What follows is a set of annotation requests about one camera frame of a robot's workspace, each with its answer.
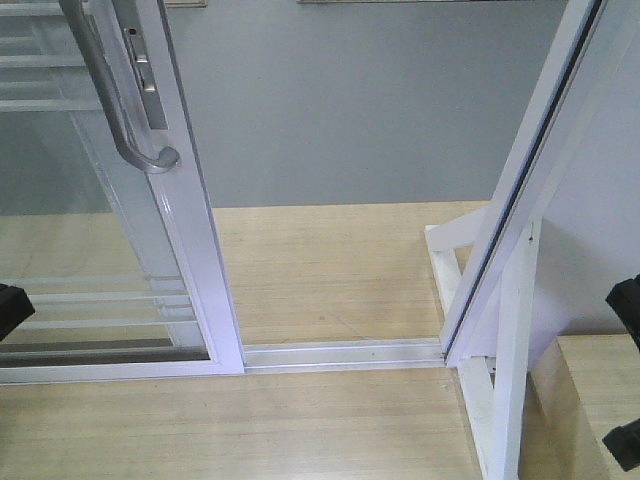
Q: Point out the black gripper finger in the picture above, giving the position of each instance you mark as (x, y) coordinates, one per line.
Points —
(15, 308)
(624, 299)
(623, 443)

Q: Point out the white sliding glass door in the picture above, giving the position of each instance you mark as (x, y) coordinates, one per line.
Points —
(190, 224)

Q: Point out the grey metal door handle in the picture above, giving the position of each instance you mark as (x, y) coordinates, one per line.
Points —
(109, 96)

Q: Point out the grey door lock plate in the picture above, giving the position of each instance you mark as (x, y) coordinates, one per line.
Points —
(145, 79)

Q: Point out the light wooden box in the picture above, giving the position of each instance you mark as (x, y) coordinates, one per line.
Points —
(579, 388)

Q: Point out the fixed white glass panel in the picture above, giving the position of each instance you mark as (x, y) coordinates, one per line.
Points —
(83, 232)

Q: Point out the white triangular support brace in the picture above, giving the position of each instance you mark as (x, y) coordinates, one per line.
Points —
(495, 402)

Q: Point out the white rear support brace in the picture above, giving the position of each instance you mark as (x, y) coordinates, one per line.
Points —
(445, 250)

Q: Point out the plywood floor platform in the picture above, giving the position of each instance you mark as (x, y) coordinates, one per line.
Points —
(298, 273)

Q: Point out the aluminium floor track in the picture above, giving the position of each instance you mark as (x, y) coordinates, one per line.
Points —
(352, 355)

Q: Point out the white door frame post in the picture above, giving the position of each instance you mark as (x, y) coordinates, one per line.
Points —
(590, 40)

